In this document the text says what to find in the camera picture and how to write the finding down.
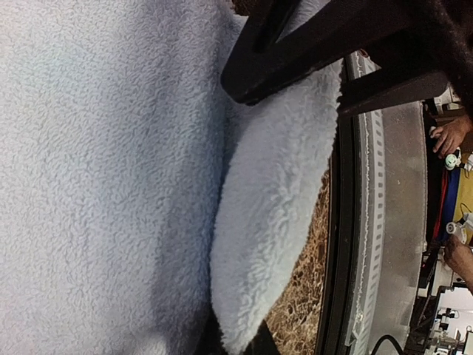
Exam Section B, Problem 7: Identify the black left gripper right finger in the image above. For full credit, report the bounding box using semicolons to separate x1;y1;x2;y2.
221;1;443;106

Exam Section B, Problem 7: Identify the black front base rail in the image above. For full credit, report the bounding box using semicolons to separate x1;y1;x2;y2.
317;70;459;355

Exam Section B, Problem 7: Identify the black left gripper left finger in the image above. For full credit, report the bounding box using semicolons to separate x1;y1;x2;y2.
195;317;280;355

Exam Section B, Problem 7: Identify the operator right hand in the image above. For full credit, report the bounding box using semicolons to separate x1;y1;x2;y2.
444;235;473;292

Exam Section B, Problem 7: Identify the large pale blue towel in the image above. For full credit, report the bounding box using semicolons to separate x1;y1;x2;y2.
1;1;341;354

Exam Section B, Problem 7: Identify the white slotted cable duct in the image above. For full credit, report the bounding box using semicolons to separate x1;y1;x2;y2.
345;51;387;345

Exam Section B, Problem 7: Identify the operator left hand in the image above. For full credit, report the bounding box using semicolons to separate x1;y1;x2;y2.
429;115;472;158

